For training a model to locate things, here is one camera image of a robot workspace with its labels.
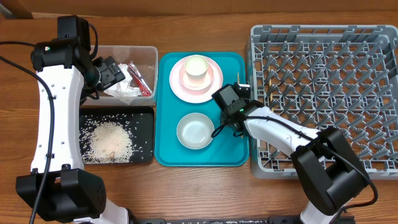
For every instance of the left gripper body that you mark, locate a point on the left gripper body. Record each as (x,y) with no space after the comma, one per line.
(109,74)

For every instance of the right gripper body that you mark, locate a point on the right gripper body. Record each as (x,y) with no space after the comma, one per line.
(224,118)

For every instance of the white tissue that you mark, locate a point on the white tissue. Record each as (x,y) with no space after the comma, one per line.
(124,88)

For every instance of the red sauce packet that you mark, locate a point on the red sauce packet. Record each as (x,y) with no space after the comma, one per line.
(135,73)

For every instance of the grey bowl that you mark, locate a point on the grey bowl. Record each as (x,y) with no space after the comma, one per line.
(194,131)

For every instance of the white cup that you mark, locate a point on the white cup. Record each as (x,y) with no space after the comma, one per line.
(196,67)

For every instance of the rice pile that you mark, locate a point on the rice pile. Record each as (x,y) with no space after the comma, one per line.
(109,144)

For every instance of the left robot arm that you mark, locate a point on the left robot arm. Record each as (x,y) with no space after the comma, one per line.
(58,188)

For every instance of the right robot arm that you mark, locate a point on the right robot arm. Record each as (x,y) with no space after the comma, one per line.
(328,169)

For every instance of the grey dishwasher rack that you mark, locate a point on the grey dishwasher rack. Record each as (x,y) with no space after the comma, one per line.
(341,76)

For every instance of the teal serving tray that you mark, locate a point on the teal serving tray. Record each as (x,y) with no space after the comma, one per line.
(224,150)

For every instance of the clear plastic bin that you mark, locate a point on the clear plastic bin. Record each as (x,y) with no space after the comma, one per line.
(145,58)

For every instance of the large white plate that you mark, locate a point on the large white plate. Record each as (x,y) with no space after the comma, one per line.
(192,96)

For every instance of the black plastic tray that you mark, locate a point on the black plastic tray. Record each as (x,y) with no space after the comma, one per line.
(143,124)

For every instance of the small pink plate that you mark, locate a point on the small pink plate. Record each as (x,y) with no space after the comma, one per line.
(183,78)

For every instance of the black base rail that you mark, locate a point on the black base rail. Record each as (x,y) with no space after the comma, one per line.
(270,220)

